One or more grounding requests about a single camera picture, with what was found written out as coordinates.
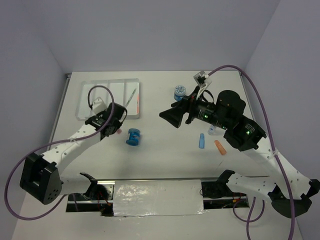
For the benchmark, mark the blue translucent eraser case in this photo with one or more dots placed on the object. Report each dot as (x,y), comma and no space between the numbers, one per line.
(201,143)

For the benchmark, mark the green pen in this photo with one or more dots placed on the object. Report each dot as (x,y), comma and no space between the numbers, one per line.
(130,97)

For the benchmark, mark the orange highlighter pen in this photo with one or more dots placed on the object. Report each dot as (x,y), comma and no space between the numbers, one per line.
(138,104)

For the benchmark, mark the silver foil covered panel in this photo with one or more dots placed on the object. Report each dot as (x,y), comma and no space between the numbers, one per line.
(157,198)

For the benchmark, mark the clear bottle blue cap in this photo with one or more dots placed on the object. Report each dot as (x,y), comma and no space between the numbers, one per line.
(212,130)

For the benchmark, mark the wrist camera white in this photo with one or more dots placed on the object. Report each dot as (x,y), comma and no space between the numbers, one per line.
(98,105)
(203,80)

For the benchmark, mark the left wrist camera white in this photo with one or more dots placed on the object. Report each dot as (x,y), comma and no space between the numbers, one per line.
(98,105)

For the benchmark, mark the blue jar lying sideways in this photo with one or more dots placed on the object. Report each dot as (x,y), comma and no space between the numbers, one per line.
(134,135)

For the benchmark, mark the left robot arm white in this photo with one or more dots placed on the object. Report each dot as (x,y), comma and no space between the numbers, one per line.
(41,174)

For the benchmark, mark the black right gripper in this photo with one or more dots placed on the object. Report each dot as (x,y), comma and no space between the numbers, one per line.
(174,115)

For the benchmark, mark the blue paint jar white lid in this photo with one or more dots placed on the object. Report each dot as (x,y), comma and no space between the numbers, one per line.
(179,92)

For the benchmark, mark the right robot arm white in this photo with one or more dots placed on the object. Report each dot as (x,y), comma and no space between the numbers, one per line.
(284,186)

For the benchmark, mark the orange eraser case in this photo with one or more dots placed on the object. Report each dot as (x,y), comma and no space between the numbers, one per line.
(220,148)

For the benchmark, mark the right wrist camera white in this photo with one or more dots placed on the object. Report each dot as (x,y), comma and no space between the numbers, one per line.
(203,80)

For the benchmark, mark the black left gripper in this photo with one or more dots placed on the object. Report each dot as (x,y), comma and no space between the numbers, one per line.
(119,124)

